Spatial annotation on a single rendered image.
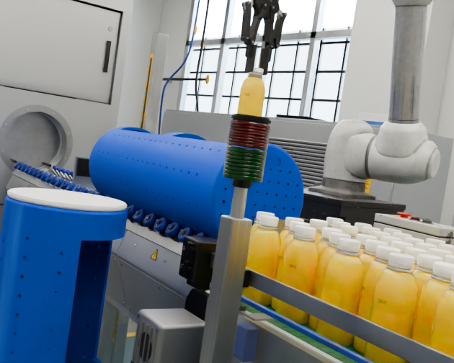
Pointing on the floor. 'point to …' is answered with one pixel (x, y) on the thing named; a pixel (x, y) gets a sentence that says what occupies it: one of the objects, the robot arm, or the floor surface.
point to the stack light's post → (225, 289)
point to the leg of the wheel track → (107, 332)
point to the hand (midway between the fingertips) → (257, 60)
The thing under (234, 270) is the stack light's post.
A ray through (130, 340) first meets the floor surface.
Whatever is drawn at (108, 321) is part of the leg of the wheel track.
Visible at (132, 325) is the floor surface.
